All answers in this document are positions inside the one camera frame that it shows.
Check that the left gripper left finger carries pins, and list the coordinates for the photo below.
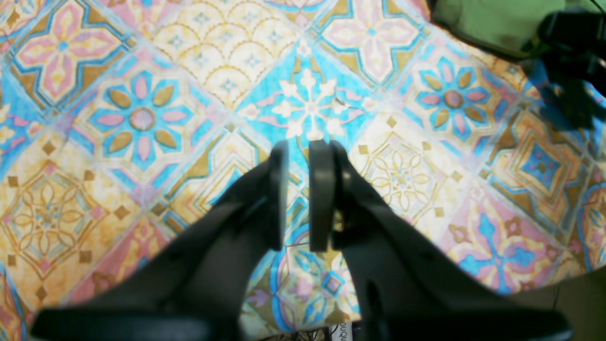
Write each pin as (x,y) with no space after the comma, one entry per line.
(194,289)

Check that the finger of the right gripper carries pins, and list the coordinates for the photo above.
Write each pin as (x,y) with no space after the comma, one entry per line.
(573,74)
(574,31)

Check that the green t-shirt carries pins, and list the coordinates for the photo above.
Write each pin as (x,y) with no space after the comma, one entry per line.
(506,27)

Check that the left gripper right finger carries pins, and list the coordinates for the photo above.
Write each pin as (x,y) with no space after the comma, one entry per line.
(407,289)

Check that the patterned tablecloth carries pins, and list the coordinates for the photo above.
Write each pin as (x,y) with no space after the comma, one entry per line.
(123,121)

